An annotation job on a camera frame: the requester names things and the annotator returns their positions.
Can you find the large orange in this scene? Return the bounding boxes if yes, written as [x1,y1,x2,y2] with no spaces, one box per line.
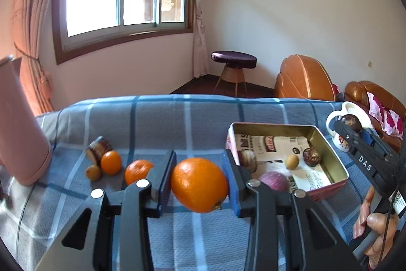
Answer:
[171,157,229,214]

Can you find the dark kettle cable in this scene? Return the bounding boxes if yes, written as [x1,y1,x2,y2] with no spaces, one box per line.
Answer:
[15,185,36,259]

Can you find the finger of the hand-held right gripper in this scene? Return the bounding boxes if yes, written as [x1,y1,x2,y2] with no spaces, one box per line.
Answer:
[361,127,397,165]
[333,117,365,152]

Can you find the brown leather sofa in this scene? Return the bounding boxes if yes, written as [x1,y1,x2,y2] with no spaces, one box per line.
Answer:
[344,81,406,151]

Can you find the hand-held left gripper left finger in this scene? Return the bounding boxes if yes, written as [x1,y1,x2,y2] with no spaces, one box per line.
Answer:
[35,150,177,271]

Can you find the pink floral blanket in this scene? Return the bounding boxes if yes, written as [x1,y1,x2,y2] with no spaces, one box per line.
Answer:
[366,91,406,140]

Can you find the white printed mug with lid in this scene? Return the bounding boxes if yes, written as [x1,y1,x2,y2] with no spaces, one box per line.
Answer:
[326,101,375,151]

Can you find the pink metal tin box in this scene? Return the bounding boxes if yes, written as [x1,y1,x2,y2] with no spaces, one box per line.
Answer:
[226,122,349,202]

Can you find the brown shell-like item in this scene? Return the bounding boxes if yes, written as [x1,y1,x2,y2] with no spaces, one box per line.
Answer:
[239,150,258,173]

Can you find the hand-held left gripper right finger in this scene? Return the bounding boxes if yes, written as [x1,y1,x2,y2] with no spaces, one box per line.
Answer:
[224,150,362,271]

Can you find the person's right hand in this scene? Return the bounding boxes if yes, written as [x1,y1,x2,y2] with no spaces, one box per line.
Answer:
[353,185,402,270]

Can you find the wrinkled tangerine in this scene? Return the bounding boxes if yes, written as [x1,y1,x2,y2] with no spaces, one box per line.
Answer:
[124,160,155,186]

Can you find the brown leather armchair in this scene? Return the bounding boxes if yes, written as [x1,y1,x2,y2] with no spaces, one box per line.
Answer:
[273,54,337,102]

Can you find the small smooth orange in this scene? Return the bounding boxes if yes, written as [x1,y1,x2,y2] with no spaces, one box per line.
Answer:
[101,150,123,176]

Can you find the beige curtain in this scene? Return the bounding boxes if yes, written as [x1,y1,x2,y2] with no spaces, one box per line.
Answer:
[190,0,210,78]

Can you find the dark sugarcane piece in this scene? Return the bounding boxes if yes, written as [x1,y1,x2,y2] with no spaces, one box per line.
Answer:
[86,136,114,163]

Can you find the small yellow-brown fruit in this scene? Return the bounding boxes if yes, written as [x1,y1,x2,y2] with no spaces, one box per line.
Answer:
[285,154,300,170]
[86,165,102,180]

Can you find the pink electric kettle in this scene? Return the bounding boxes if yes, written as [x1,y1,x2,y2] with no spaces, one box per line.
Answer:
[0,55,52,186]

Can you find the round purple-topped stool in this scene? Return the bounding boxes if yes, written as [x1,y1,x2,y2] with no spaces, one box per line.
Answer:
[211,51,257,97]

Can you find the orange curtain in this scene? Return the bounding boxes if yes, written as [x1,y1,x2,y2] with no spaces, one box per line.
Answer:
[0,0,80,117]

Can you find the purple round fruit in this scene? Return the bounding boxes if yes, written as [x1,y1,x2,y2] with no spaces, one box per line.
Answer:
[258,171,291,194]

